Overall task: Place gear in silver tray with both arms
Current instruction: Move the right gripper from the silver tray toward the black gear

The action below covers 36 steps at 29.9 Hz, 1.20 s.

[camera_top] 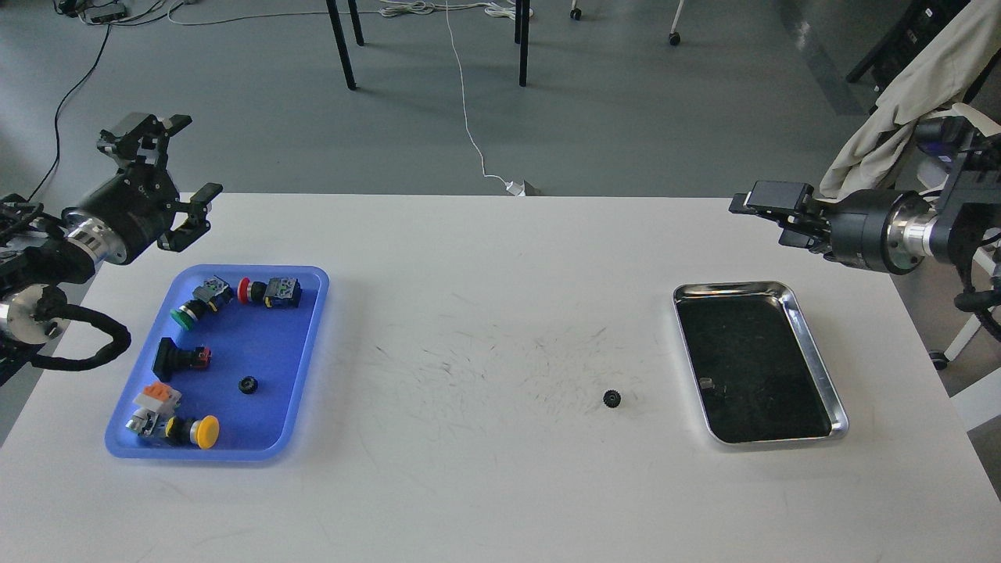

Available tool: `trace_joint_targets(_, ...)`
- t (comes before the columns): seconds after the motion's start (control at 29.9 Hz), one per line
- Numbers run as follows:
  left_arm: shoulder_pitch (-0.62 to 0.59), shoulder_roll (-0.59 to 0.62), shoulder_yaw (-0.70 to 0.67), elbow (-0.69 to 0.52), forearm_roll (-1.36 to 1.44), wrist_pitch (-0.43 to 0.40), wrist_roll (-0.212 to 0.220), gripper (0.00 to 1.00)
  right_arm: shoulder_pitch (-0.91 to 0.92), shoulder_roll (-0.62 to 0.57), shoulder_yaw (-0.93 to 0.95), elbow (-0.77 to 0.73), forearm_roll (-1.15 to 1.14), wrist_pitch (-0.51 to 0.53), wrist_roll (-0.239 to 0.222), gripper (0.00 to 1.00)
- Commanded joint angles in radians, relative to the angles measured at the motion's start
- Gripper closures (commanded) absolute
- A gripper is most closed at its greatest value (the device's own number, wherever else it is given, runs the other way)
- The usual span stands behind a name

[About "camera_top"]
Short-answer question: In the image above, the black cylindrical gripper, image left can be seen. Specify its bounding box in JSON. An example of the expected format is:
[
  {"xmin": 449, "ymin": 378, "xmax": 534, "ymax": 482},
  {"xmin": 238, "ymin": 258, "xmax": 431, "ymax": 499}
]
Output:
[{"xmin": 62, "ymin": 112, "xmax": 223, "ymax": 266}]

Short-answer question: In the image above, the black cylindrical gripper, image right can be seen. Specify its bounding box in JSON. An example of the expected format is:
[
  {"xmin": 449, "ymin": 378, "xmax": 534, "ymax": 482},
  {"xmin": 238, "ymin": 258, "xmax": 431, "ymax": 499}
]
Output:
[{"xmin": 729, "ymin": 181, "xmax": 931, "ymax": 275}]

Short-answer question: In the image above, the silver metal tray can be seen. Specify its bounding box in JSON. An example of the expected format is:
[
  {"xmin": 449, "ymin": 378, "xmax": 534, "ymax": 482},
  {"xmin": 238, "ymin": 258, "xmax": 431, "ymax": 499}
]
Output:
[{"xmin": 672, "ymin": 282, "xmax": 850, "ymax": 450}]

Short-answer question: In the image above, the blue plastic tray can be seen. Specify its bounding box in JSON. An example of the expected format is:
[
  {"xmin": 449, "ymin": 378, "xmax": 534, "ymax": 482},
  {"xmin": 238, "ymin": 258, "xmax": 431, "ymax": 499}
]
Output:
[{"xmin": 105, "ymin": 264, "xmax": 329, "ymax": 462}]

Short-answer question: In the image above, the orange white contact block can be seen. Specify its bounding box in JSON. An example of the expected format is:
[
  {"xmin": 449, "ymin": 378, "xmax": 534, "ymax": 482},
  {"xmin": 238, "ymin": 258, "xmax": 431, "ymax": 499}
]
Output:
[{"xmin": 133, "ymin": 381, "xmax": 182, "ymax": 417}]

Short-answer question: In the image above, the black table leg left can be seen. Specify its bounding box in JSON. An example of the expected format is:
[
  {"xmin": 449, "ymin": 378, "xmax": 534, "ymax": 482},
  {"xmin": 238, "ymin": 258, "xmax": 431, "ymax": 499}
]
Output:
[{"xmin": 325, "ymin": 0, "xmax": 365, "ymax": 91}]

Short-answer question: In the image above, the black table leg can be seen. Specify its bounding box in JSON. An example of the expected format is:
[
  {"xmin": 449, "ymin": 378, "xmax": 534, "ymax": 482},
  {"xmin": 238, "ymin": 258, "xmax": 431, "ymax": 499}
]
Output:
[
  {"xmin": 514, "ymin": 0, "xmax": 530, "ymax": 87},
  {"xmin": 325, "ymin": 0, "xmax": 365, "ymax": 91}
]

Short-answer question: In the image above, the beige cloth on chair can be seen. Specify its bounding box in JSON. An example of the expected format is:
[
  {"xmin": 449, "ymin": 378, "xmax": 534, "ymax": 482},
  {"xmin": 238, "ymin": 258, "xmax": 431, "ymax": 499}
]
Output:
[{"xmin": 818, "ymin": 1, "xmax": 1000, "ymax": 200}]

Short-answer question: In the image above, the black table leg right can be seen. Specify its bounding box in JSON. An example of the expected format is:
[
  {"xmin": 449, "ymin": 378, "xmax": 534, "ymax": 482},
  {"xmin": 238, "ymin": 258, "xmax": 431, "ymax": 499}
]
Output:
[{"xmin": 514, "ymin": 0, "xmax": 530, "ymax": 87}]

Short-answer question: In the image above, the green push button switch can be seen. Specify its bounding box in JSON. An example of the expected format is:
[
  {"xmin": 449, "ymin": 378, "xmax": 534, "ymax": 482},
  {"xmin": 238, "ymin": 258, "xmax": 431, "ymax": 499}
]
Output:
[{"xmin": 169, "ymin": 277, "xmax": 235, "ymax": 331}]

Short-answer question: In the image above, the black floor cable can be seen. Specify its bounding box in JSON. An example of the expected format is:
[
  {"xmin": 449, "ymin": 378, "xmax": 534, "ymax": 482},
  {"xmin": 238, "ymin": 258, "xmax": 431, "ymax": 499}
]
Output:
[{"xmin": 17, "ymin": 0, "xmax": 188, "ymax": 204}]

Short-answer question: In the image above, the red push button switch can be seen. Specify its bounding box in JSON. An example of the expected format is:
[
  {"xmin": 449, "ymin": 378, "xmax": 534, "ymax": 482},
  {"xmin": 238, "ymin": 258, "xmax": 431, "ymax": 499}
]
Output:
[{"xmin": 235, "ymin": 277, "xmax": 303, "ymax": 309}]

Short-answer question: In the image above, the black push button switch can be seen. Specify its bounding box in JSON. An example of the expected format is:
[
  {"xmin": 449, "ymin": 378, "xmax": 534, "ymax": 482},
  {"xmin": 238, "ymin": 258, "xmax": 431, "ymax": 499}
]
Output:
[{"xmin": 152, "ymin": 336, "xmax": 212, "ymax": 382}]

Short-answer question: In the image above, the yellow push button switch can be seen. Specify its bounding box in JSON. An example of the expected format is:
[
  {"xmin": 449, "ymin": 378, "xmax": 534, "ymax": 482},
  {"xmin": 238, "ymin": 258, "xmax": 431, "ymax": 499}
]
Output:
[{"xmin": 125, "ymin": 412, "xmax": 221, "ymax": 450}]

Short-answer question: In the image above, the white power cable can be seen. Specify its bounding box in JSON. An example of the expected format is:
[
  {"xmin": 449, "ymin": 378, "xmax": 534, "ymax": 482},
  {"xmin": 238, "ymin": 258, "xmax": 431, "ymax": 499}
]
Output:
[{"xmin": 379, "ymin": 0, "xmax": 542, "ymax": 196}]

